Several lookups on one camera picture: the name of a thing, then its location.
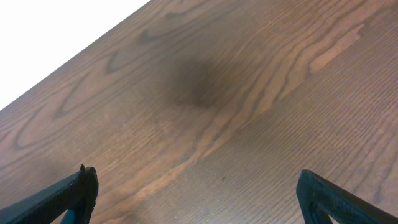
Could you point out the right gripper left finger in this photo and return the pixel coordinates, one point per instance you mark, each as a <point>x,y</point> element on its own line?
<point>74,197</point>

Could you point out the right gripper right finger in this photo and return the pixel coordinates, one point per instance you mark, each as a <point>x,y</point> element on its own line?
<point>321,201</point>

